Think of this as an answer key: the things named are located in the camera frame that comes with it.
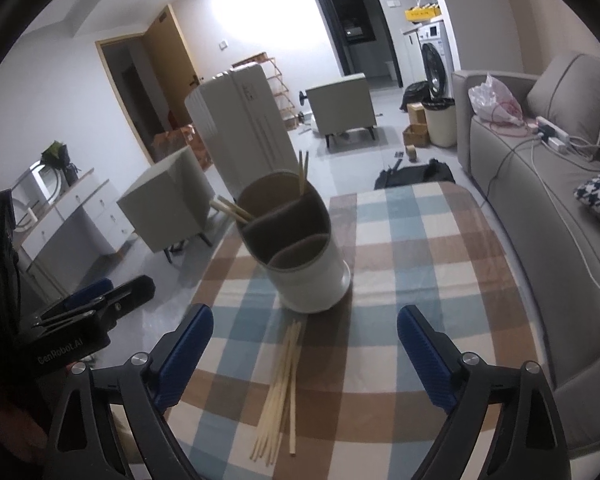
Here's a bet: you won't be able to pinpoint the grey cabinet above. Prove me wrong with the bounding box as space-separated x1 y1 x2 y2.
117 148 214 254
306 74 377 150

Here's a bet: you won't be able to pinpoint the washing machine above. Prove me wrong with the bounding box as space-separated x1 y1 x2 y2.
417 21 454 99

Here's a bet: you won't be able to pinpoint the white plastic bag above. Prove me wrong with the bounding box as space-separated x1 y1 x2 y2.
467 74 524 127

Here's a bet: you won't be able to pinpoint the grey cabinet near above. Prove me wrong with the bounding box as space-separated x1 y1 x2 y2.
117 148 214 254

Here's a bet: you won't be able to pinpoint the orange bag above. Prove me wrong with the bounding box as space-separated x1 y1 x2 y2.
152 125 212 171

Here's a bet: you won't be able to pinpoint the white dresser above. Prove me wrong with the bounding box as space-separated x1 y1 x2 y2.
14 169 133 292

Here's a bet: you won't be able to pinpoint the operator hand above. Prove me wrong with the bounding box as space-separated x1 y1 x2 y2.
0 364 86 466

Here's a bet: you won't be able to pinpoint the wooden chopstick bundle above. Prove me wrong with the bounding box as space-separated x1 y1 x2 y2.
249 321 302 466

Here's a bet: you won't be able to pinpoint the grey sofa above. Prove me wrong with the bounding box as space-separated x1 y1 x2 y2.
451 51 600 455

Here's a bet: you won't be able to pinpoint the wooden shoe rack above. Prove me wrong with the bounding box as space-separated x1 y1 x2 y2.
232 52 299 131

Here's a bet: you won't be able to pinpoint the white utensil holder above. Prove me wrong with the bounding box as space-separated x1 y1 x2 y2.
237 171 351 314

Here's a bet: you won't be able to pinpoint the white power strip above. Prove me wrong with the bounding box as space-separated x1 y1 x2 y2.
535 116 571 154

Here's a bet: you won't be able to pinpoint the cardboard box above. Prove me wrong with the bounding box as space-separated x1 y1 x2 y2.
403 124 430 148

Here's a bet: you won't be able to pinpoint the black backpack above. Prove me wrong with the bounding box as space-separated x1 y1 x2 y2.
374 158 455 190

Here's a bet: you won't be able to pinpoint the black garbage bag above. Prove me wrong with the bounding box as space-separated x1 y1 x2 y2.
400 80 430 112

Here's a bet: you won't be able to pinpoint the white suitcase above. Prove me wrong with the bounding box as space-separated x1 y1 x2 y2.
185 63 298 198

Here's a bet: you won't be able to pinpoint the beige trash bin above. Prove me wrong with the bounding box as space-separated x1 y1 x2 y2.
422 98 457 148

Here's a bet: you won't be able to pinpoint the grey cabinet far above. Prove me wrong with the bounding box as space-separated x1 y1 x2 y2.
306 74 377 150

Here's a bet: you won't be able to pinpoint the yellow crate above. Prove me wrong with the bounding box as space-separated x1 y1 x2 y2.
405 3 441 23

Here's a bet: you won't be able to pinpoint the chopsticks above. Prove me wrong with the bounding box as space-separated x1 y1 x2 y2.
209 151 310 224

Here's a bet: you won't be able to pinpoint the checkered tablecloth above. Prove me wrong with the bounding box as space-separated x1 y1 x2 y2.
156 183 543 479

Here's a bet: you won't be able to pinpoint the wooden door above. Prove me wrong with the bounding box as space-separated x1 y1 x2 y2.
142 4 200 129

